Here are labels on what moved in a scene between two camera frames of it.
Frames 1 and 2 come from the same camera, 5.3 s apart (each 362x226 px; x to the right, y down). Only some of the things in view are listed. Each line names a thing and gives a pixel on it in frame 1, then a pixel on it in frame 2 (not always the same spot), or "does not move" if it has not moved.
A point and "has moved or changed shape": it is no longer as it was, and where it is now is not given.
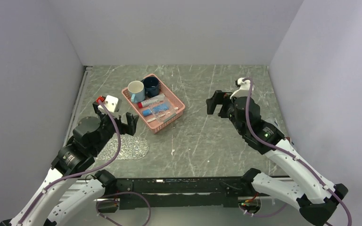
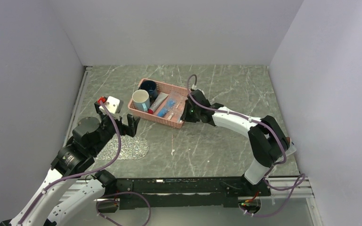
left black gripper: [131, 123] does not move
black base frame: [198, 191] does not move
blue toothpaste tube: [162, 107] to [162, 111]
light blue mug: [136, 88] to [141, 100]
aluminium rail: [75, 109] does not move
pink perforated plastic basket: [158, 112] has moved or changed shape
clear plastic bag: [132, 148] does not move
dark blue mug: [151, 85] has moved or changed shape
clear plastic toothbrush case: [164, 110] has moved or changed shape
